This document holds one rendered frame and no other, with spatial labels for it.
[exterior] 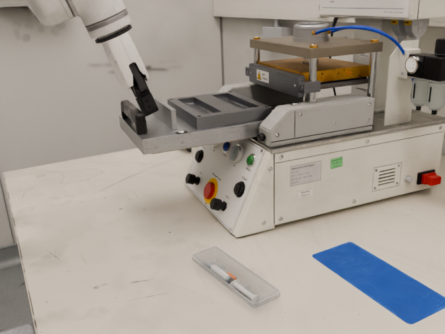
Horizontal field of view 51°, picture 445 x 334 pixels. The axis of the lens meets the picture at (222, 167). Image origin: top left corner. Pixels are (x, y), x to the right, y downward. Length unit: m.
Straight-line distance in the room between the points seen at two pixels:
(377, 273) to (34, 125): 1.83
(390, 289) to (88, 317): 0.49
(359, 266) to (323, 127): 0.28
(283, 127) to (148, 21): 1.59
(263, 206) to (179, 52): 1.64
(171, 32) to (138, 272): 1.75
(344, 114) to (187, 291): 0.48
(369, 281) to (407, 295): 0.06
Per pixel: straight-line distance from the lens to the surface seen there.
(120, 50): 0.90
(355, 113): 1.01
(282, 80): 1.03
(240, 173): 0.98
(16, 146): 2.38
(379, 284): 0.84
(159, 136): 0.88
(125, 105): 0.99
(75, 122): 2.38
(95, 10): 0.90
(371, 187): 1.09
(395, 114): 1.10
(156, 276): 0.86
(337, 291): 0.81
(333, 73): 1.03
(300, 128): 0.94
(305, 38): 1.07
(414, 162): 1.15
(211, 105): 1.00
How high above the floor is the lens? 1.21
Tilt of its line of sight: 20 degrees down
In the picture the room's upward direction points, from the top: 2 degrees counter-clockwise
